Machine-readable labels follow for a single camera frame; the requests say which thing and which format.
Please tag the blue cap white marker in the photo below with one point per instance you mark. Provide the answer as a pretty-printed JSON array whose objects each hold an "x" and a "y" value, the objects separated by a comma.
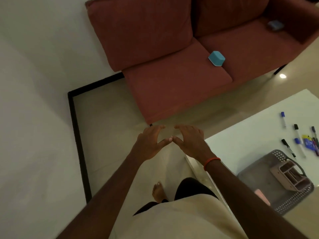
[
  {"x": 283, "y": 119},
  {"x": 299, "y": 147}
]

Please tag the black cap white marker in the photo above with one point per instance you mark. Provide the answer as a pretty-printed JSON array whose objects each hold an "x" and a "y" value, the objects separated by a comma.
[{"x": 296, "y": 131}]

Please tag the grey-blue box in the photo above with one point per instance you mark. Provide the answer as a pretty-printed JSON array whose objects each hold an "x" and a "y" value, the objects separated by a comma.
[{"x": 276, "y": 25}]

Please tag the grey perforated plastic basket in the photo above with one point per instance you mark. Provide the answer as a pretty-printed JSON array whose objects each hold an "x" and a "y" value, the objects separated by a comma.
[{"x": 256, "y": 176}]

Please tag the person's right hand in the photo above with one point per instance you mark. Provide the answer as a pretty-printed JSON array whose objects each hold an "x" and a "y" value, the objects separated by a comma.
[{"x": 193, "y": 145}]

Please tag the pink desk organizer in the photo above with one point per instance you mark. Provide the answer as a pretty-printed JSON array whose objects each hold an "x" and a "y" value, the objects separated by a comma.
[{"x": 290, "y": 175}]

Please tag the teal plastic box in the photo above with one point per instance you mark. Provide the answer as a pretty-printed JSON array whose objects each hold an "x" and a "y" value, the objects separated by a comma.
[{"x": 216, "y": 58}]

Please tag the purple marker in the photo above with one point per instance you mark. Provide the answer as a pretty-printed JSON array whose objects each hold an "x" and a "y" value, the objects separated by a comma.
[{"x": 316, "y": 148}]

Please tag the person's left hand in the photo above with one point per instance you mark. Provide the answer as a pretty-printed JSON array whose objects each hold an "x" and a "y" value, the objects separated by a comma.
[{"x": 145, "y": 145}]

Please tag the person's right thumb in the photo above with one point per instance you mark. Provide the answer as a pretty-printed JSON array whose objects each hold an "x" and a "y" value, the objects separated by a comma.
[{"x": 178, "y": 141}]

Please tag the person's left thumb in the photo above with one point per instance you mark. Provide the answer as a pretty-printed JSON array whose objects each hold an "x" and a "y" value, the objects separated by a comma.
[{"x": 164, "y": 142}]

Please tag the red wristband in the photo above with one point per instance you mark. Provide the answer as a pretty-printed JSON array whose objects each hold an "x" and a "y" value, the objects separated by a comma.
[{"x": 211, "y": 162}]

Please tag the red fabric sofa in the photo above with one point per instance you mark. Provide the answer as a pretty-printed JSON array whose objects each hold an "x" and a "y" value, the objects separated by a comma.
[{"x": 294, "y": 19}]

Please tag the small red back cushion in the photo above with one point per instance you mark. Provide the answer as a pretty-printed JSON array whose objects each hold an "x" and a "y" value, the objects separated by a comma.
[{"x": 229, "y": 12}]

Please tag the person's cream shirt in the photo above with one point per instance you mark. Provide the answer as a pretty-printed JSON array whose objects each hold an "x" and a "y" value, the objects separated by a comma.
[{"x": 179, "y": 221}]

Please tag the black floor frame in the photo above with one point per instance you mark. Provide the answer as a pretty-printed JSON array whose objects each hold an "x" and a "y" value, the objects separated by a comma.
[{"x": 74, "y": 126}]

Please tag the red seat cushion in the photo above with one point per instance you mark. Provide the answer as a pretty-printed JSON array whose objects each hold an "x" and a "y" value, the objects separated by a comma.
[
  {"x": 254, "y": 52},
  {"x": 174, "y": 84}
]

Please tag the person's bare foot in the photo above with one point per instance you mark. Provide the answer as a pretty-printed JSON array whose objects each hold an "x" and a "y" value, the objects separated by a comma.
[{"x": 159, "y": 192}]

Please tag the large red back cushion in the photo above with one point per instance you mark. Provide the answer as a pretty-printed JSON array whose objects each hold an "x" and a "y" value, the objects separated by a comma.
[{"x": 139, "y": 29}]

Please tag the person's black trousers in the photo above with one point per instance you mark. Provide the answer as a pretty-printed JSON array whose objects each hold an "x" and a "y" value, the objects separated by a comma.
[{"x": 192, "y": 189}]

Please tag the person's right forearm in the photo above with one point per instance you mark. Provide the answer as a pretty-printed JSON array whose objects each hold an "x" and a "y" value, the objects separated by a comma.
[{"x": 249, "y": 204}]

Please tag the person's left forearm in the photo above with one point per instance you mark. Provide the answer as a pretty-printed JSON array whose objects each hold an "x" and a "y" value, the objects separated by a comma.
[{"x": 104, "y": 196}]

